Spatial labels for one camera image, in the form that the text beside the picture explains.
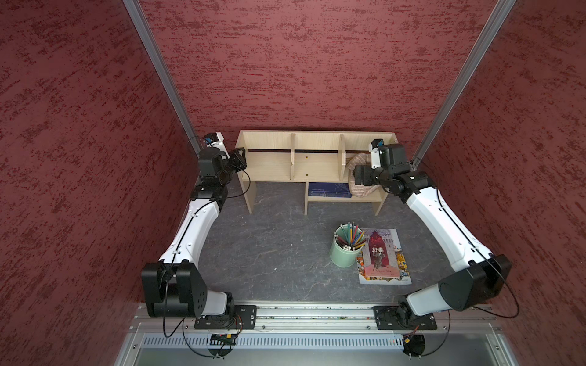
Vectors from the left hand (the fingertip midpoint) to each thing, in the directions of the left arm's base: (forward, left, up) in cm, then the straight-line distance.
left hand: (242, 154), depth 79 cm
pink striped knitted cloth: (+1, -42, -3) cm, 42 cm away
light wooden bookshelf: (+7, -24, -7) cm, 26 cm away
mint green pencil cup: (-28, -36, -25) cm, 52 cm away
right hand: (-5, -44, -5) cm, 45 cm away
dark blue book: (-3, -32, -16) cm, 36 cm away
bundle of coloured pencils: (-23, -40, -21) cm, 51 cm away
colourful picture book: (-26, -53, -31) cm, 67 cm away
